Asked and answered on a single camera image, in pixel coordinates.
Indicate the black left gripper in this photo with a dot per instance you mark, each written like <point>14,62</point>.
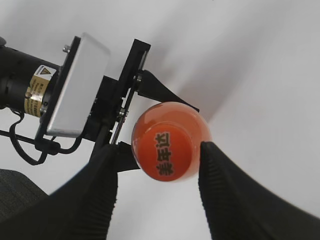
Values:
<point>108,102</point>

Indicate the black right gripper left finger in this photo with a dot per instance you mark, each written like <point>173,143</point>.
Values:
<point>79,210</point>

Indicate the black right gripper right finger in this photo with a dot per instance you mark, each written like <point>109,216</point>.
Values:
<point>239,208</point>

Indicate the orange soda plastic bottle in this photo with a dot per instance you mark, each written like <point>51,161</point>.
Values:
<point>176,113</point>

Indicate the orange bottle cap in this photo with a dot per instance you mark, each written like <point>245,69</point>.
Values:
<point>167,153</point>

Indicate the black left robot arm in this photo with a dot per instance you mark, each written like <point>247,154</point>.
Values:
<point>135,121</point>

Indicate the dark mesh chair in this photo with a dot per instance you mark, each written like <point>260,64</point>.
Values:
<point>17,193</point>

